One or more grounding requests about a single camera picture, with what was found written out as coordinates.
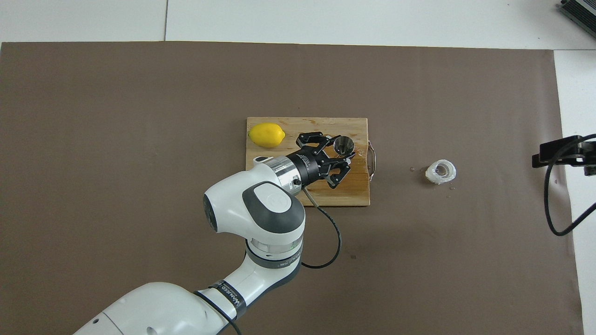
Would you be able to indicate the grey finned metal box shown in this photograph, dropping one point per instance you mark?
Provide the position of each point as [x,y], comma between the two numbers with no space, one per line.
[582,14]

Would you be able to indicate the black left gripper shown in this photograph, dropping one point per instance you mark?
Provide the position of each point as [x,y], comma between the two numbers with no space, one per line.
[309,165]

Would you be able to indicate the steel double jigger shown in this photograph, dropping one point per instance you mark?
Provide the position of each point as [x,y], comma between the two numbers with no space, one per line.
[344,145]

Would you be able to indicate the wooden cutting board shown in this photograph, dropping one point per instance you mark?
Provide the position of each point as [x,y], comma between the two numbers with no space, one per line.
[354,195]

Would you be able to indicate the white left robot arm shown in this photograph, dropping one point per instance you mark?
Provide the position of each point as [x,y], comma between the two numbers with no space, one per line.
[233,204]

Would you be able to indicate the brown paper table mat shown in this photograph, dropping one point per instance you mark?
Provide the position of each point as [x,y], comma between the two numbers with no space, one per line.
[93,139]

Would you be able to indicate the yellow lemon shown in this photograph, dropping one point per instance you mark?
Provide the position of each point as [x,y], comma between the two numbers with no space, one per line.
[267,135]

